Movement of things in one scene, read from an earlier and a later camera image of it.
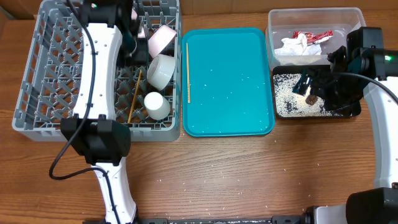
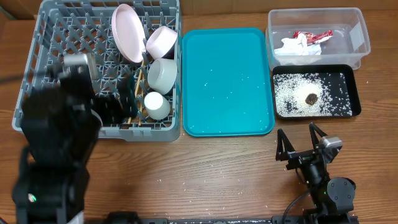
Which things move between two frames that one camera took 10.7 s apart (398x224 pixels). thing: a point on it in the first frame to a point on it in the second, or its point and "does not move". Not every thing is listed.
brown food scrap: (311, 99) does not move
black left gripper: (142, 58) to (115, 107)
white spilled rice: (290, 104) does not move
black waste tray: (288, 103) does not move
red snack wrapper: (312, 37) does not move
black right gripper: (325, 87) to (302, 157)
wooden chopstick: (189, 98) to (140, 107)
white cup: (157, 107) does not move
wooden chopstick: (133, 101) does not move
